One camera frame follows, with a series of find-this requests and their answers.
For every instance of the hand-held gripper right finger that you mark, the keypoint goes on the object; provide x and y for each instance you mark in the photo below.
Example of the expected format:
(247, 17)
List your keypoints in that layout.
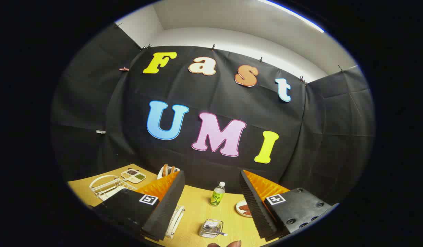
(252, 206)

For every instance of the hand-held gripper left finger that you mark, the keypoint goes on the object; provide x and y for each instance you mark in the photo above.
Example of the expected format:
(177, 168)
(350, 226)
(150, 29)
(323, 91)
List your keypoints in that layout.
(170, 206)

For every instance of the metal spoon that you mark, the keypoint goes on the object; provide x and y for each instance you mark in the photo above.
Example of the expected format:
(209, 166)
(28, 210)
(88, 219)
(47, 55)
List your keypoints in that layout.
(220, 233)

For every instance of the white plate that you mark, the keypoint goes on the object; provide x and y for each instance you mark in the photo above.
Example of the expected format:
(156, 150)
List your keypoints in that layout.
(239, 210)

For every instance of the red meat piece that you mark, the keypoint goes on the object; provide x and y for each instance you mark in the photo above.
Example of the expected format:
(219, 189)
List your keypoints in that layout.
(248, 213)
(244, 207)

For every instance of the cream toaster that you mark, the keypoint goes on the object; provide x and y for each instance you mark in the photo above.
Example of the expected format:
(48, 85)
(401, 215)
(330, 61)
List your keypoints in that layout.
(162, 176)

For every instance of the toast slice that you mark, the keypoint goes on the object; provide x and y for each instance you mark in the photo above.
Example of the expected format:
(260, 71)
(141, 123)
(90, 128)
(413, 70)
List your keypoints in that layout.
(165, 169)
(172, 169)

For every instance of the green label drink bottle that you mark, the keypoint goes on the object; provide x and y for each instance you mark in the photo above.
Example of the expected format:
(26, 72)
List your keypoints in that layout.
(217, 196)

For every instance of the divided snack tray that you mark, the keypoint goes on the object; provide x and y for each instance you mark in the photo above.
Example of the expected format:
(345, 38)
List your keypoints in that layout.
(133, 175)

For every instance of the black backdrop cloth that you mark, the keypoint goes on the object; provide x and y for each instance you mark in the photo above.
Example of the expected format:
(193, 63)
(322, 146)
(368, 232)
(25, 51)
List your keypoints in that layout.
(317, 120)

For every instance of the row of black clips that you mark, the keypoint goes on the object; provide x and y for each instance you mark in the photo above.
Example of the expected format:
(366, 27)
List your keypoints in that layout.
(213, 47)

